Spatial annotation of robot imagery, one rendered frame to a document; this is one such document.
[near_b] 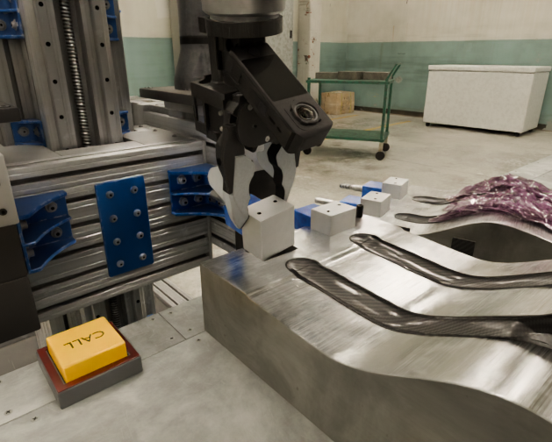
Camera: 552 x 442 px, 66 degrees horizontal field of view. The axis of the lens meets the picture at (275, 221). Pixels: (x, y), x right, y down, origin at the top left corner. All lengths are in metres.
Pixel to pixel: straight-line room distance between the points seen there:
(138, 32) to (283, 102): 5.95
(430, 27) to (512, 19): 1.30
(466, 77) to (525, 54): 1.03
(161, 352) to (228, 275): 0.12
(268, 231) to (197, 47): 0.51
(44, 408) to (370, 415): 0.30
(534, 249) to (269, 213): 0.35
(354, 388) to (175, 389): 0.19
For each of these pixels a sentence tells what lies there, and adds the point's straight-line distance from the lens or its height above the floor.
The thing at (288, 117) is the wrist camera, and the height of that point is 1.06.
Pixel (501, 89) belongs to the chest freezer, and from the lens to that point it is 7.04.
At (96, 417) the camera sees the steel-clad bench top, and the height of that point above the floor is 0.80.
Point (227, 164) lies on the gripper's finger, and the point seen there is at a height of 1.01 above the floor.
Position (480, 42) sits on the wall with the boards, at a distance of 8.08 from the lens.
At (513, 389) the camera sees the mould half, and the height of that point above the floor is 0.93.
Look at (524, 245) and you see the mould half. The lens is 0.64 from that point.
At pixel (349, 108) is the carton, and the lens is 8.80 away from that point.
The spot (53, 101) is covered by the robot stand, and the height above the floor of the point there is 1.03.
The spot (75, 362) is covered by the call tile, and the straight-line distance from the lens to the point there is 0.46.
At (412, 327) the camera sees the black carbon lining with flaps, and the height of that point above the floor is 0.88.
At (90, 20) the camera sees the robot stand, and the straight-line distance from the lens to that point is 0.90.
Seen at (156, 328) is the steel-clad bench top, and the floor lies 0.80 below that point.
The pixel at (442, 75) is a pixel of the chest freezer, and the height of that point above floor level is 0.79.
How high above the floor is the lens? 1.11
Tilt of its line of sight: 22 degrees down
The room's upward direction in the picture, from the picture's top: straight up
